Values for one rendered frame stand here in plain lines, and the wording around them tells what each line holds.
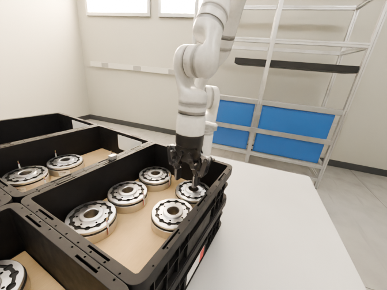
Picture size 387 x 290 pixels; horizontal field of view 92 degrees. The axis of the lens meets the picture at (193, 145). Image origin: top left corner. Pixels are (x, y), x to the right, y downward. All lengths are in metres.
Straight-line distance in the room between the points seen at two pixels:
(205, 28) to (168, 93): 3.03
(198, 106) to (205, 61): 0.10
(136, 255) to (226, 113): 2.04
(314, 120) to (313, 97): 0.90
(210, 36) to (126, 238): 0.47
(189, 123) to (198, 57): 0.14
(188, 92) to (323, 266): 0.61
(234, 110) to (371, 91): 1.88
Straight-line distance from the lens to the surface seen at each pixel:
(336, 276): 0.73
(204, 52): 0.43
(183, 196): 0.53
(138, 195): 0.53
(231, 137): 2.38
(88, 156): 0.85
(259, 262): 0.64
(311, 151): 2.48
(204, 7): 0.51
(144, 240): 0.47
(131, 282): 0.30
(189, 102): 0.44
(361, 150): 3.62
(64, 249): 0.36
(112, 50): 4.06
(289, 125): 2.35
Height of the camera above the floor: 1.18
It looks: 22 degrees down
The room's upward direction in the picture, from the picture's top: 5 degrees clockwise
